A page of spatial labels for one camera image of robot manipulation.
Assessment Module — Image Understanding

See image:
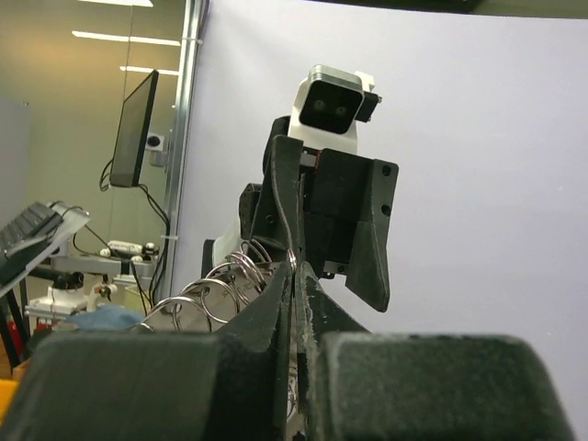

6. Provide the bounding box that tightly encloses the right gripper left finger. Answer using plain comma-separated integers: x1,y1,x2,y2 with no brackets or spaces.
1,263,292,440

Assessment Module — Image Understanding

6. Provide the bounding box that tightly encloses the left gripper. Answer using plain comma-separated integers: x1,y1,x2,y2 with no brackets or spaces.
238,117,399,312

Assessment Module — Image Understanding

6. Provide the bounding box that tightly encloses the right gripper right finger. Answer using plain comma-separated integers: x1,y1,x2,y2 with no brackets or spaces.
294,264,574,440

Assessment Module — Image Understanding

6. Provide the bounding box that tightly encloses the metal ring key organizer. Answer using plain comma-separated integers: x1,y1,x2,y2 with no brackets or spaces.
130,239,277,333

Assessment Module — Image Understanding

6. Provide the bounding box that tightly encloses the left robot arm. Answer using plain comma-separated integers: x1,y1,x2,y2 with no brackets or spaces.
202,116,400,312

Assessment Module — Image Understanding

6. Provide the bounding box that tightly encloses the black computer monitor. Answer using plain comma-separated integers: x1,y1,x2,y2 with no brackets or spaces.
109,70,159,187

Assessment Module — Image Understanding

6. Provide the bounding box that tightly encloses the black keyboard on stand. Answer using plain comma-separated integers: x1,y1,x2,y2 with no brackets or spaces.
1,201,90,297

